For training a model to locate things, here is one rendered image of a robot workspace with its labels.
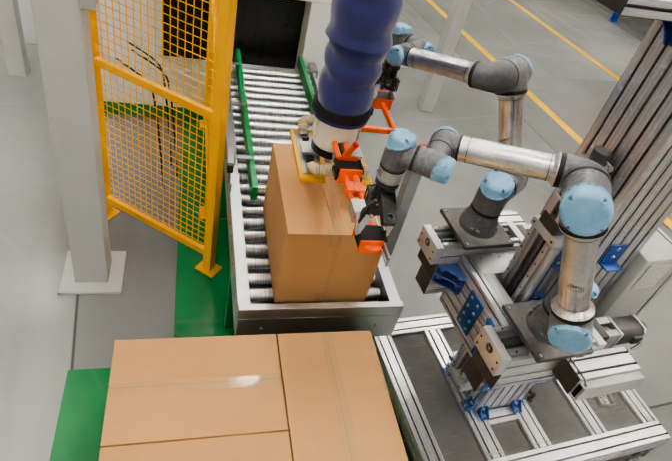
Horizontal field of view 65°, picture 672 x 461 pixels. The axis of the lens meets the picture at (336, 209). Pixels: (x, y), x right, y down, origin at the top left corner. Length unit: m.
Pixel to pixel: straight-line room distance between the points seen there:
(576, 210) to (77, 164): 1.98
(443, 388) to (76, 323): 1.79
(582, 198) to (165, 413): 1.45
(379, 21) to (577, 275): 0.96
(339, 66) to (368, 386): 1.18
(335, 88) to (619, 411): 2.10
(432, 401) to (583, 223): 1.41
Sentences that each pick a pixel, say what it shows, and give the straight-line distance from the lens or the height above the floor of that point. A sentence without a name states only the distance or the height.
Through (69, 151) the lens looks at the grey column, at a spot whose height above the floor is 0.84.
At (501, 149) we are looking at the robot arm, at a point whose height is 1.59.
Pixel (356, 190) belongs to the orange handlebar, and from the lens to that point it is 1.77.
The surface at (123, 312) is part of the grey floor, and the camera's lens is 2.92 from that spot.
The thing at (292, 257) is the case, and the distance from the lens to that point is 2.06.
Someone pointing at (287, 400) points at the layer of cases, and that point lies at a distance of 2.01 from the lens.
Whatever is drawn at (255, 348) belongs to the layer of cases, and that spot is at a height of 0.54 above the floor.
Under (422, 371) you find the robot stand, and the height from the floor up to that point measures 0.21.
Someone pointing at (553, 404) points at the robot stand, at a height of 0.21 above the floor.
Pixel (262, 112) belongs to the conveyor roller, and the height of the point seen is 0.53.
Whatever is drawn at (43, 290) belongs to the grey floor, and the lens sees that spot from 3.08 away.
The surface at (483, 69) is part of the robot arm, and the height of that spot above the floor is 1.61.
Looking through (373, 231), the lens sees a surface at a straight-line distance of 1.61.
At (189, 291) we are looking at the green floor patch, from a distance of 2.99.
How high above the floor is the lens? 2.27
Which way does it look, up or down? 39 degrees down
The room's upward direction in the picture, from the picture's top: 15 degrees clockwise
